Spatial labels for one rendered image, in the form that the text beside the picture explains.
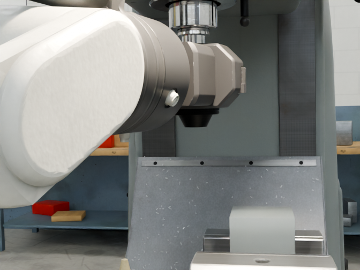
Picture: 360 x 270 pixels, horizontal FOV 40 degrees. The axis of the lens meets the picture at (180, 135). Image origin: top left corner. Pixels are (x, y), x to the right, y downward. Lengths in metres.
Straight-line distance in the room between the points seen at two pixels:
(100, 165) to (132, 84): 4.72
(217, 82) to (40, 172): 0.23
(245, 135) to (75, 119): 0.64
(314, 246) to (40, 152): 0.37
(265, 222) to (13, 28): 0.30
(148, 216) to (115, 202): 4.15
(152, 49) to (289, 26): 0.56
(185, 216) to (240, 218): 0.37
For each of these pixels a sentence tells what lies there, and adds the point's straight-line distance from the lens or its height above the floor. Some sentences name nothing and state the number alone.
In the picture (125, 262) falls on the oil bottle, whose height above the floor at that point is 1.07.
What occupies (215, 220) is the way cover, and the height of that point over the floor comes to 1.02.
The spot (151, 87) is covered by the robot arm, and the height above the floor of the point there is 1.22.
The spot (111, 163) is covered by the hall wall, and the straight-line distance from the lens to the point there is 4.94.
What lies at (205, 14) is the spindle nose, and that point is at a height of 1.29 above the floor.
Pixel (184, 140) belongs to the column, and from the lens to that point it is 0.87.
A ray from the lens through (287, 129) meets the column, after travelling 0.85.
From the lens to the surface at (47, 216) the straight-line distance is 4.83.
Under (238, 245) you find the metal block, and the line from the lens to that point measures 0.47.
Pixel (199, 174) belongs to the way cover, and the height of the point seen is 1.09.
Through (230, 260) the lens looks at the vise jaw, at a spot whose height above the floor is 1.07.
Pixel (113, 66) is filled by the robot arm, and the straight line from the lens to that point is 0.25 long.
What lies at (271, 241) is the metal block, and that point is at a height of 1.08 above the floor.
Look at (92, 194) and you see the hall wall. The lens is 5.05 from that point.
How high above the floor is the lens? 1.20
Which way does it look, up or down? 3 degrees down
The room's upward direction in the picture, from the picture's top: 1 degrees counter-clockwise
